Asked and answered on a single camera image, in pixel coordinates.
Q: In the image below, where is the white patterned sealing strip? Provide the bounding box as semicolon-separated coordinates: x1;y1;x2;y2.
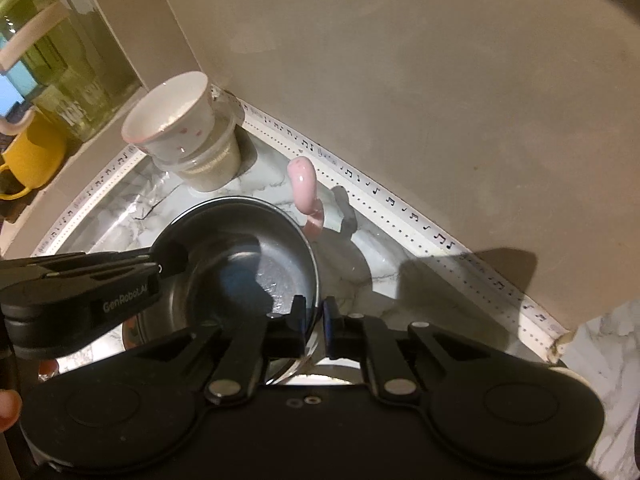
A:
30;85;572;362

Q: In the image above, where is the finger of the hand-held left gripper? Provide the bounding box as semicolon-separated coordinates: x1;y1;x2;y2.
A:
149;232;192;292

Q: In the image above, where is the person's left hand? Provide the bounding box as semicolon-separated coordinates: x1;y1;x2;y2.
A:
0;390;24;432

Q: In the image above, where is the green glass pitcher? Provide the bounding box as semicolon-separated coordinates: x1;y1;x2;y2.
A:
0;0;142;144

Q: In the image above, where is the white cup with pink dots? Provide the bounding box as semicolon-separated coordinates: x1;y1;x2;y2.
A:
121;71;217;161

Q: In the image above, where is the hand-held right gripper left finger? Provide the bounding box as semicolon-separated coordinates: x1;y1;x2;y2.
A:
115;296;307;404

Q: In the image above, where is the yellow mug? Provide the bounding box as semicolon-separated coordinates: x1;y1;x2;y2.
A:
0;110;69;202

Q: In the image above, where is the pink-handled steel bowl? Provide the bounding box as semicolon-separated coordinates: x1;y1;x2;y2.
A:
122;156;326;356

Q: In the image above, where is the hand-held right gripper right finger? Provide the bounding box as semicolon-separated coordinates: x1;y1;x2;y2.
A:
323;296;507;405

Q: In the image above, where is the steel insert bowl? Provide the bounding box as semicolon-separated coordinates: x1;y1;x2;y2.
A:
122;197;321;386

